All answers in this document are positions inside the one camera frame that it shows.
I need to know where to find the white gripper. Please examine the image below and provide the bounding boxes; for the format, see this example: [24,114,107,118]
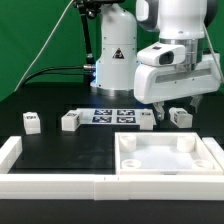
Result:
[134,54,221,121]

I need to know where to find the white square table top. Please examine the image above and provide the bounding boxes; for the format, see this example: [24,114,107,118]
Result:
[115,132,224,175]

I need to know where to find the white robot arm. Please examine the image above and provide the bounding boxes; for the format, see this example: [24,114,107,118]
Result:
[91,0,223,111]

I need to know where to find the sheet of fiducial tags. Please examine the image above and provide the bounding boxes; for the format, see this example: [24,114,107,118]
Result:
[65,107,157,127]

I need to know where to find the white U-shaped fence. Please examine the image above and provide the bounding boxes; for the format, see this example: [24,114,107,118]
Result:
[0,136,224,201]

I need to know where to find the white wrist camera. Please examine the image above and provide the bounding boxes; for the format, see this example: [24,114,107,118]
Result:
[137,42,186,67]

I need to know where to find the black cable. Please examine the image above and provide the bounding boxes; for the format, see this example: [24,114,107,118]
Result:
[23,65,96,86]

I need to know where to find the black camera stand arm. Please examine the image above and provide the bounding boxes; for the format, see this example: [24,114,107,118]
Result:
[73,0,116,71]

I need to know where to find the white cable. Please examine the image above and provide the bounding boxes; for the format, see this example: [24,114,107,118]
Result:
[13,0,75,92]

